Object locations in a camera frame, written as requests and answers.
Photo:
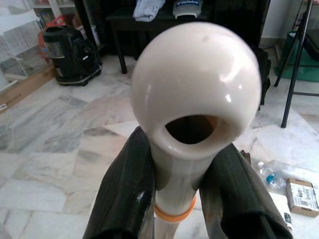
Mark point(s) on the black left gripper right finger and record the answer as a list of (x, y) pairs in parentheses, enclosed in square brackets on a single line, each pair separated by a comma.
[(234, 194)]

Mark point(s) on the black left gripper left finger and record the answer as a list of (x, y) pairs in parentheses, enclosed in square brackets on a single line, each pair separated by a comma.
[(124, 189)]

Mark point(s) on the small brown cardboard box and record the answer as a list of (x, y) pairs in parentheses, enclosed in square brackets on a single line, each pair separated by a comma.
[(302, 199)]

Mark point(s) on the cream plastic broom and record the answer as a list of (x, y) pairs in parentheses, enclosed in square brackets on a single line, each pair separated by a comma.
[(194, 74)]

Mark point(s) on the clear plastic water bottle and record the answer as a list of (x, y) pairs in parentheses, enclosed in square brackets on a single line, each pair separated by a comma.
[(271, 178)]

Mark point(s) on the white flat box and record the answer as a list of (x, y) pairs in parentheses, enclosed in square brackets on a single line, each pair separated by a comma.
[(279, 204)]

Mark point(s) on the black folding chair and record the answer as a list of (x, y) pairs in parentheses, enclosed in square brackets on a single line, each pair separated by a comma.
[(294, 74)]

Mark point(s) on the long cardboard box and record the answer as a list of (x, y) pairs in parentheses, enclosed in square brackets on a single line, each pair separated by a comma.
[(22, 92)]

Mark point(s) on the green bag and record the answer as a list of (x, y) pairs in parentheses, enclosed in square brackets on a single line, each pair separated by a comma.
[(306, 72)]

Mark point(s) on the black canister vacuum cleaner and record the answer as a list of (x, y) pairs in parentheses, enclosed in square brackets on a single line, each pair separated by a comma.
[(72, 54)]

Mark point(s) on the black piano bench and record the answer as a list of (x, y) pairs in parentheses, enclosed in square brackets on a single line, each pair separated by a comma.
[(119, 20)]

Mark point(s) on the light blue folded towel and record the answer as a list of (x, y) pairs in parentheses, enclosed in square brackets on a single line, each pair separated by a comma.
[(147, 10)]

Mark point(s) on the white bookshelf with books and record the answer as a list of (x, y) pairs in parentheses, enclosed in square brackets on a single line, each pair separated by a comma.
[(49, 15)]

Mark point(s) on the white and blue cap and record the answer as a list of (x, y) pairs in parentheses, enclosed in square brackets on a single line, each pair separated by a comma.
[(187, 10)]

